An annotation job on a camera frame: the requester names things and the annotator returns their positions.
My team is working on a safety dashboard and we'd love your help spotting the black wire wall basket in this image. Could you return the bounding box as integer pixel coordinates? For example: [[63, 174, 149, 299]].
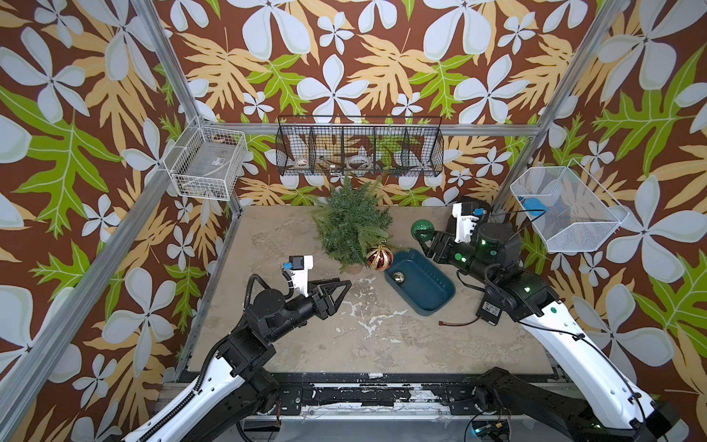
[[274, 115, 445, 177]]

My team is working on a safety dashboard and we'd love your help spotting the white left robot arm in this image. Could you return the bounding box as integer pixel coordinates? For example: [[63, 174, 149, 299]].
[[123, 274, 352, 441]]

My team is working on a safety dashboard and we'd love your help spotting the small gold ball ornament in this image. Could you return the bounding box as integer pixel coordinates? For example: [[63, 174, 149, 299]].
[[392, 272, 405, 285]]

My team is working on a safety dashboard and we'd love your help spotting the green glitter ball ornament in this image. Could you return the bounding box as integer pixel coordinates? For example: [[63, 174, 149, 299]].
[[411, 219, 436, 240]]

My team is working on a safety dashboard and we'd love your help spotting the white wire square basket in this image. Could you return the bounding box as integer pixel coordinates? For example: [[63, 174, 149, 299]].
[[162, 118, 250, 202]]

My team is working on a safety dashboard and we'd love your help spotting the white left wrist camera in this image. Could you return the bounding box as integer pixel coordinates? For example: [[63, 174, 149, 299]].
[[282, 255, 314, 299]]

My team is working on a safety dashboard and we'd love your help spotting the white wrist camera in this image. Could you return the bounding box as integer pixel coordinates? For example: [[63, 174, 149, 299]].
[[452, 201, 488, 244], [282, 255, 314, 299]]

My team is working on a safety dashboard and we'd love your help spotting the red gold striped ornament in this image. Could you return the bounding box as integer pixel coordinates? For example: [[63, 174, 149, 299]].
[[366, 245, 394, 271]]

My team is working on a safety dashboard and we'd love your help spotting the teal plastic tray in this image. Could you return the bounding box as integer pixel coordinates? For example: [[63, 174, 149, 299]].
[[385, 249, 456, 317]]

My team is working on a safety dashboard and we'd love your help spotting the blue object in basket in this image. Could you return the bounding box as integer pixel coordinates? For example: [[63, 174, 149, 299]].
[[521, 198, 548, 218]]

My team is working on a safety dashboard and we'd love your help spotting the right aluminium frame post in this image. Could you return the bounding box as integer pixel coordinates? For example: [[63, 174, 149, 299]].
[[492, 0, 630, 215]]

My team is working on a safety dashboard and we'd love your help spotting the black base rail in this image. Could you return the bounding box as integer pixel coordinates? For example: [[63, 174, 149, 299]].
[[181, 368, 559, 421]]

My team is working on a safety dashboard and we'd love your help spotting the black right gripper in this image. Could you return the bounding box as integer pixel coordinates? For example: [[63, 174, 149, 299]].
[[416, 229, 499, 292]]

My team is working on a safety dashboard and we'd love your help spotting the small green christmas tree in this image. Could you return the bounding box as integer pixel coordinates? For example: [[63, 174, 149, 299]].
[[312, 178, 393, 271]]

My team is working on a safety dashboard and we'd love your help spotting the white mesh angled basket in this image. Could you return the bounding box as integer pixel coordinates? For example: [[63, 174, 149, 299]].
[[511, 160, 630, 254]]

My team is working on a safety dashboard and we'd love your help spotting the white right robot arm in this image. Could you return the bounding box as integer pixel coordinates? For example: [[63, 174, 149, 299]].
[[411, 199, 679, 441]]

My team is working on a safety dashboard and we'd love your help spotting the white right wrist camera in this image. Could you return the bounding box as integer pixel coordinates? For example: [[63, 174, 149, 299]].
[[452, 201, 488, 244]]

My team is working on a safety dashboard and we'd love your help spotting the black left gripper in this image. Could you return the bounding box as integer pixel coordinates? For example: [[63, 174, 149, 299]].
[[266, 274, 346, 344]]

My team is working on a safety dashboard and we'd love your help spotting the aluminium corner frame post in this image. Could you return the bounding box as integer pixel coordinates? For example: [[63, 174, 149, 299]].
[[131, 1, 242, 217]]

